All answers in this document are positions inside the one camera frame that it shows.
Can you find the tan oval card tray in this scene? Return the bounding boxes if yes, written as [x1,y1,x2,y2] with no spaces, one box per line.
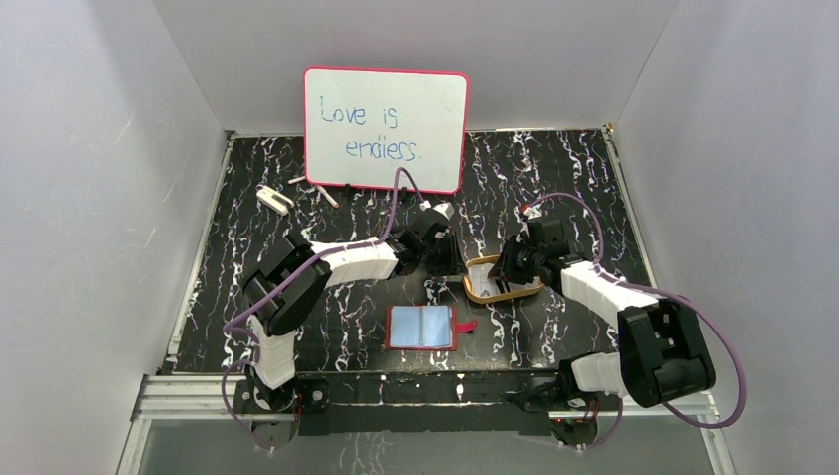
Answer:
[463,254,544,304]

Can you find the red leather card holder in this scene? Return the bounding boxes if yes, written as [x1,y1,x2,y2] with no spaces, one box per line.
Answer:
[385,305,478,351]

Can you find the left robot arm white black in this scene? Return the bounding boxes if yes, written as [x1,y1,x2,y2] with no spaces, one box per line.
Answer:
[243,202,466,412]

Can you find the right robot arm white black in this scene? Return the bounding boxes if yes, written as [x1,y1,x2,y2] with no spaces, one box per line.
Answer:
[489,218,716,410]

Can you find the cards in tray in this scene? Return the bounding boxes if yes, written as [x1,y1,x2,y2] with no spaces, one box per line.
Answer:
[469,270,503,299]

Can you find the white marker pen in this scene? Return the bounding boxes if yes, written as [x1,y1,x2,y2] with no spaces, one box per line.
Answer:
[315,185,341,209]

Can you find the white board eraser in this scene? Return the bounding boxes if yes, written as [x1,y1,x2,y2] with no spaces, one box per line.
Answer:
[256,185,295,217]

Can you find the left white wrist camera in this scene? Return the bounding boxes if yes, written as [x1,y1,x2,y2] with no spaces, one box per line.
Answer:
[419,201,454,226]

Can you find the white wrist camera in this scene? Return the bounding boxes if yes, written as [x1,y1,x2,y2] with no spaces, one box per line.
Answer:
[521,205,543,220]
[419,201,454,226]

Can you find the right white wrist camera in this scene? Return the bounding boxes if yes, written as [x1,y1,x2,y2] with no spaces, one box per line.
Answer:
[521,205,543,220]

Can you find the white board with red frame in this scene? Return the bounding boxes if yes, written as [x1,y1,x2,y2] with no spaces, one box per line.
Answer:
[303,66,470,195]

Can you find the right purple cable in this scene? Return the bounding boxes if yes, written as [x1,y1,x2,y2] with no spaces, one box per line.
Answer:
[533,191,749,450]

